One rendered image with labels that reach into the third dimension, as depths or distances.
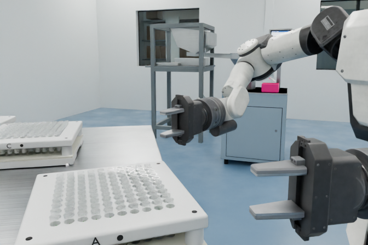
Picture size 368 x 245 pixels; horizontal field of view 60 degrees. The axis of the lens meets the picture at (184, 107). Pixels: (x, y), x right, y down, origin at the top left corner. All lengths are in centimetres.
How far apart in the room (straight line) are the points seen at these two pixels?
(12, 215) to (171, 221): 34
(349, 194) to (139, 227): 26
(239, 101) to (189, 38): 321
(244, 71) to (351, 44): 36
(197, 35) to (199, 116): 328
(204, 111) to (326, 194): 47
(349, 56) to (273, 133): 243
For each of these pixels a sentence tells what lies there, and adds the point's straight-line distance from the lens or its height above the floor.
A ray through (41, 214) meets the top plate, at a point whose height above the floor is 90.
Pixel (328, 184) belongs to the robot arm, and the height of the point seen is 97.
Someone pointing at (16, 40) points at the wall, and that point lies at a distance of 534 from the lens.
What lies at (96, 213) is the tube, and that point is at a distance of 47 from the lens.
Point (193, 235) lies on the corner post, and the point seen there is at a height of 87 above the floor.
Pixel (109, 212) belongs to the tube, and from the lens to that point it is 47.
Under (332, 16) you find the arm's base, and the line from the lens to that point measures 96.
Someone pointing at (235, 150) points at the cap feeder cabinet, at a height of 17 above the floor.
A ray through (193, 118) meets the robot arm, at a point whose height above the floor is 96.
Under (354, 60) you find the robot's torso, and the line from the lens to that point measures 80.
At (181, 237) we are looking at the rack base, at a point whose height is 85.
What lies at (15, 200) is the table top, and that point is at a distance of 75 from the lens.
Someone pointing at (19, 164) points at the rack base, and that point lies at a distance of 94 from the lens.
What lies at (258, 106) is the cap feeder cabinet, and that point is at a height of 63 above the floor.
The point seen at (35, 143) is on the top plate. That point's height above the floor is 90.
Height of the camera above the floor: 112
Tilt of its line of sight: 9 degrees down
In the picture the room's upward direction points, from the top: straight up
